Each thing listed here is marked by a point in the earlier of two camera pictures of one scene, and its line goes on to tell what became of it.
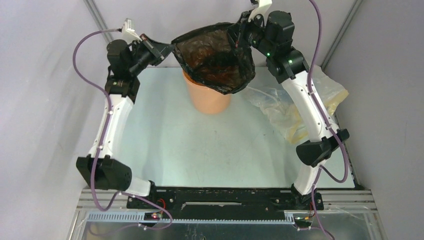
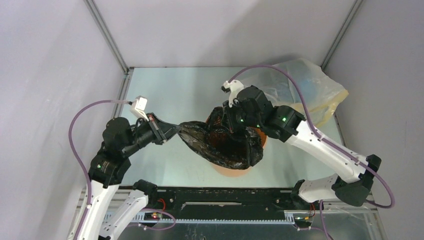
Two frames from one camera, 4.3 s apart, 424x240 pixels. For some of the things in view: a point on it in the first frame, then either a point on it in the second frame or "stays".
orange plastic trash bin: x=205 y=100 -> x=235 y=172
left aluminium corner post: x=98 y=19 stays
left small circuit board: x=152 y=216 stays
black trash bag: x=210 y=56 -> x=239 y=148
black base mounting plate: x=224 y=199 stays
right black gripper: x=240 y=33 -> x=230 y=112
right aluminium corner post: x=340 y=32 stays
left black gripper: x=160 y=50 -> x=163 y=130
